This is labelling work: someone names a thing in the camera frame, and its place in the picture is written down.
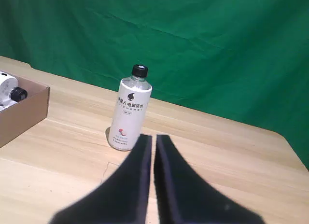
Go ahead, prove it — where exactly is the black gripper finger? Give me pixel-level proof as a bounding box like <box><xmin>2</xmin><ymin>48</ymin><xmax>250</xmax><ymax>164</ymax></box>
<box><xmin>154</xmin><ymin>134</ymin><xmax>266</xmax><ymax>224</ymax></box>
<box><xmin>48</xmin><ymin>134</ymin><xmax>153</xmax><ymax>224</ymax></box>

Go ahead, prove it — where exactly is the white bottle with lychee print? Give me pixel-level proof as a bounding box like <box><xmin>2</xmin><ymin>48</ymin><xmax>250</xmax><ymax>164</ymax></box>
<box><xmin>110</xmin><ymin>64</ymin><xmax>153</xmax><ymax>152</ymax></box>

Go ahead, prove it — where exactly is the brown cardboard box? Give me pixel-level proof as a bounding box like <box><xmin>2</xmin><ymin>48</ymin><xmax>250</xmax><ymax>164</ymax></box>
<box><xmin>0</xmin><ymin>69</ymin><xmax>51</xmax><ymax>149</ymax></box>

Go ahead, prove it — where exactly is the white bottle with blue label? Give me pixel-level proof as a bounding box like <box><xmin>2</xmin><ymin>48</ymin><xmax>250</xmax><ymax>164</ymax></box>
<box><xmin>0</xmin><ymin>70</ymin><xmax>28</xmax><ymax>111</ymax></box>

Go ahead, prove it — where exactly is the green cloth backdrop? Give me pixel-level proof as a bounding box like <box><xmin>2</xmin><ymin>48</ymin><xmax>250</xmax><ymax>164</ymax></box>
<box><xmin>0</xmin><ymin>0</ymin><xmax>309</xmax><ymax>173</ymax></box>

